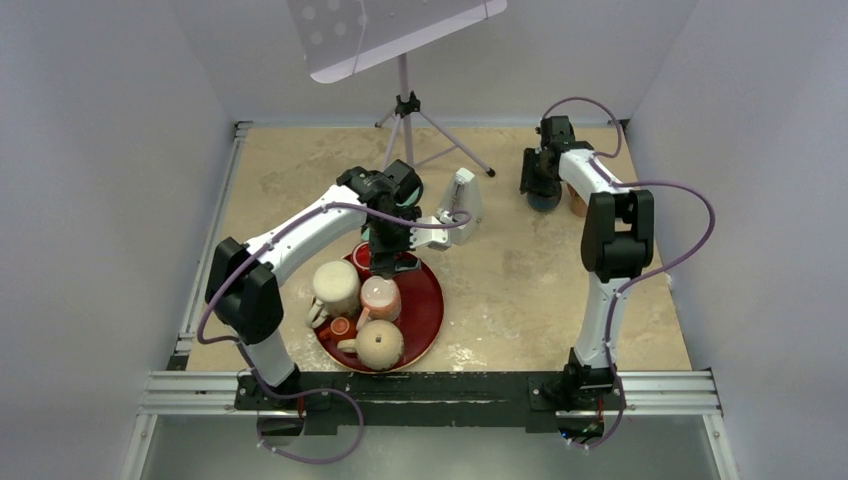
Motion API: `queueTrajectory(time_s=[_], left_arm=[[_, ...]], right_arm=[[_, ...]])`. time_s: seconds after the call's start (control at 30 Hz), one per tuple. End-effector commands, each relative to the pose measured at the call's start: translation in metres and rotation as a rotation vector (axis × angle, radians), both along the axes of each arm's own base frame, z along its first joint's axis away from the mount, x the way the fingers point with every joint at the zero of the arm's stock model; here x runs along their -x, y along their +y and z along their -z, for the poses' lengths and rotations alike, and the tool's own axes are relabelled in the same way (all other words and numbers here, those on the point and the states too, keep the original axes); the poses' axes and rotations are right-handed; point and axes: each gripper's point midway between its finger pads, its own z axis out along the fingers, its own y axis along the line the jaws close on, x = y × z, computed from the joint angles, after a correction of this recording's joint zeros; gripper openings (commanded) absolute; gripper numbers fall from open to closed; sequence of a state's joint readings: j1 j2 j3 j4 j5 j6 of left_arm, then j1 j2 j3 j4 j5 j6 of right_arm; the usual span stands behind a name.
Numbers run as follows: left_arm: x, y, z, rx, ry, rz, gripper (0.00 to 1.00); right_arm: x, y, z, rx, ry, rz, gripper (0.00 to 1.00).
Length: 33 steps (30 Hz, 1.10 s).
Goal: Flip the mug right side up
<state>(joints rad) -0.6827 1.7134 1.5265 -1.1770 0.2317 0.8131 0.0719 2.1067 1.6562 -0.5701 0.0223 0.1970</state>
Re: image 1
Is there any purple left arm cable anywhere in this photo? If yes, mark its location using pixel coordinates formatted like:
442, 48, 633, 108
196, 201, 473, 465

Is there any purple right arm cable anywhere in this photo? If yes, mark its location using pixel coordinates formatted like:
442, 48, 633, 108
541, 97, 717, 452

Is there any white metronome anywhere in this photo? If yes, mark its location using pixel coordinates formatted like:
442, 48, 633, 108
436, 168, 484, 245

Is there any blue striped mug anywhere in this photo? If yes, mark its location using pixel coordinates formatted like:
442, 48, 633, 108
526, 192, 562, 213

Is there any tall cream upside-down mug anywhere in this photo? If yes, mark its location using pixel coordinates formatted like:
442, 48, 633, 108
306, 259, 361, 329

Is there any red mug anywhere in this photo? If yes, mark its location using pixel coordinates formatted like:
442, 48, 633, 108
350, 241, 372, 278

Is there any pink upside-down mug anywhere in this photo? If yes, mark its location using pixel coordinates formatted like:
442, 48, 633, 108
356, 276, 402, 330

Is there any pink flower mug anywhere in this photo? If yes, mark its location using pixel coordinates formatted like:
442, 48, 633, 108
568, 185, 588, 218

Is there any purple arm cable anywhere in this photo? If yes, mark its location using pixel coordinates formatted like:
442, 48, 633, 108
541, 97, 717, 452
196, 201, 473, 465

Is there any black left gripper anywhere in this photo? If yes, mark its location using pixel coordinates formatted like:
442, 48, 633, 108
368, 208, 422, 279

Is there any purple music stand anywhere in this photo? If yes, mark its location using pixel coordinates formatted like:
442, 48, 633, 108
286, 0, 508, 177

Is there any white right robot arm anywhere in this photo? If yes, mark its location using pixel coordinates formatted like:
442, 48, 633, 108
519, 116, 654, 407

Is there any round red tray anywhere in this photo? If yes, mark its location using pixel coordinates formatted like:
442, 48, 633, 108
316, 263, 444, 374

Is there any small orange cup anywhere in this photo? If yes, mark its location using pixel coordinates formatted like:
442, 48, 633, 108
317, 317, 357, 343

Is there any teal recorder flute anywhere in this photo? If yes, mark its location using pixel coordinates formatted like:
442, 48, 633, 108
360, 185, 424, 242

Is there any beige round upside-down mug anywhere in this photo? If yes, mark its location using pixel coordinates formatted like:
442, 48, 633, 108
337, 320, 404, 371

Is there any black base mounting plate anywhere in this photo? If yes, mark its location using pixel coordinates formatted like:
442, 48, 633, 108
234, 371, 623, 439

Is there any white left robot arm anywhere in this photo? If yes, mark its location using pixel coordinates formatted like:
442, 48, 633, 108
201, 160, 423, 409

